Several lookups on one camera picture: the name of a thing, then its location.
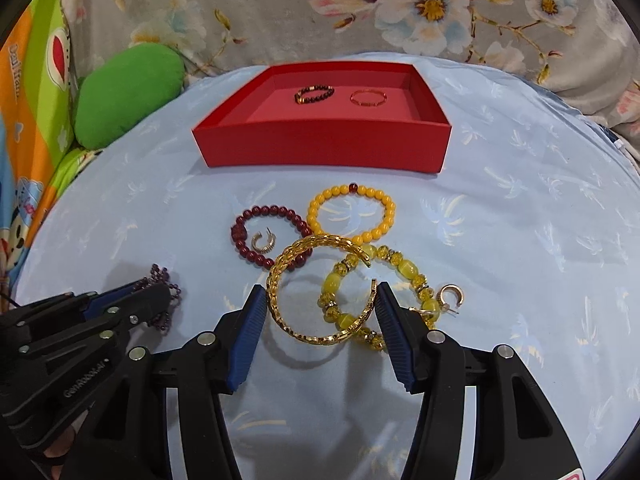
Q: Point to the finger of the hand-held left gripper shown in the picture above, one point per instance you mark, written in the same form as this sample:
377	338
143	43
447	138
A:
112	301
150	305

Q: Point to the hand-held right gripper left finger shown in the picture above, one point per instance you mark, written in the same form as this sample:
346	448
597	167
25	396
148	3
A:
246	345

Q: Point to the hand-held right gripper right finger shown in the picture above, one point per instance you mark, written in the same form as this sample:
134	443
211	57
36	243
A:
396	345

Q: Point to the gold hoop earring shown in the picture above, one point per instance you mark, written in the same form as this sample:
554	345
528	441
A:
262	246
452	292

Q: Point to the red cardboard box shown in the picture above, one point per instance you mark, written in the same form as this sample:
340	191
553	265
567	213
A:
320	145

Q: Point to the light blue palm print cloth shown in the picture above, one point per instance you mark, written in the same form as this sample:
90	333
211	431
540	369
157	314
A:
500	235

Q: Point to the colourful cartoon print cloth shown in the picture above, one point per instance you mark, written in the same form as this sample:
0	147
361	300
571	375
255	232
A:
35	110

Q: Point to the green pillow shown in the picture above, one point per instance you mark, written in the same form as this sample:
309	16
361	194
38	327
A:
125	90

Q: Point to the thin red gold bangle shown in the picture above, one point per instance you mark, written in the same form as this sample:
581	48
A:
351	97

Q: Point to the grey floral blanket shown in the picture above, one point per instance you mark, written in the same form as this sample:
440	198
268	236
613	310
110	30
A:
250	10

